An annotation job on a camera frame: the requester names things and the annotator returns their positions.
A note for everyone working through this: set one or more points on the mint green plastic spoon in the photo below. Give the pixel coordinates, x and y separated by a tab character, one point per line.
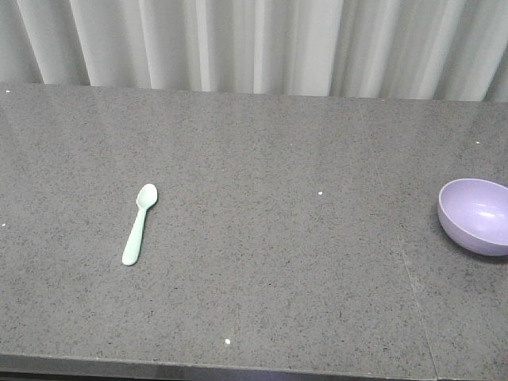
146	198

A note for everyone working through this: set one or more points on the lilac plastic bowl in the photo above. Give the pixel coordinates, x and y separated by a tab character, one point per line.
473	213

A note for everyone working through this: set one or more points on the white pleated curtain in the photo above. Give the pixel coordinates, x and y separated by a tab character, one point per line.
453	50

